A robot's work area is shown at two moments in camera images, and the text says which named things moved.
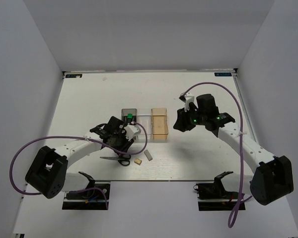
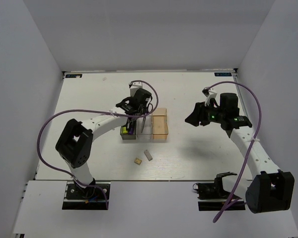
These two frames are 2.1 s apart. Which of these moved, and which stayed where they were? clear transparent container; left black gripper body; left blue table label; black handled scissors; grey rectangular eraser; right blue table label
Moved: left black gripper body; black handled scissors
Stayed: right blue table label; grey rectangular eraser; left blue table label; clear transparent container
